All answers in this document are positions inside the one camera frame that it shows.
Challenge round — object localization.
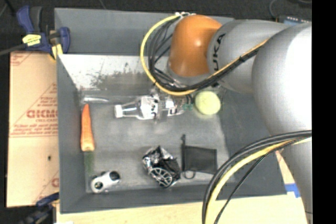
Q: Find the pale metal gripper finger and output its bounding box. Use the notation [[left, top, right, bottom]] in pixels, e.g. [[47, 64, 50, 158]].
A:
[[114, 108, 159, 121], [114, 96, 159, 112]]

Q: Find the grey metal bin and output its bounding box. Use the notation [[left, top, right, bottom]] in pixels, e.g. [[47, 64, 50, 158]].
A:
[[54, 7, 287, 213]]

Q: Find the yellow-green tennis ball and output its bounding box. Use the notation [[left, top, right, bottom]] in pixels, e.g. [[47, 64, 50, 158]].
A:
[[194, 90, 222, 116]]

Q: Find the black and silver crumpled packet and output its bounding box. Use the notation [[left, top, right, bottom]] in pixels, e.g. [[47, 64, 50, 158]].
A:
[[142, 145, 182, 182]]

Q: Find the clear plastic piece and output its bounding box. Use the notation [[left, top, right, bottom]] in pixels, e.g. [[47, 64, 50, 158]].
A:
[[82, 96, 110, 103]]

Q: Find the black mesh pouch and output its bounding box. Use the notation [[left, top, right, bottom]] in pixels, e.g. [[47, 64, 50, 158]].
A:
[[180, 134, 218, 180]]

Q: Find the orange toy carrot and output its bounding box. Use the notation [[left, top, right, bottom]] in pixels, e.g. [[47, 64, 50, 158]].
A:
[[80, 103, 96, 153]]

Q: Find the silver spoked wheel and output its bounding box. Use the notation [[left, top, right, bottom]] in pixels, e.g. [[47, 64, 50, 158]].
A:
[[150, 167, 173, 188]]

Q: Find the silver metal clamp piece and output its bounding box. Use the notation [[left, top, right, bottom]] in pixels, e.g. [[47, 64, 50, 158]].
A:
[[90, 170, 122, 194]]

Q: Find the brown cardboard board, red print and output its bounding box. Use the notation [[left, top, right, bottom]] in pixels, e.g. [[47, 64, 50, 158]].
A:
[[6, 51, 60, 208]]

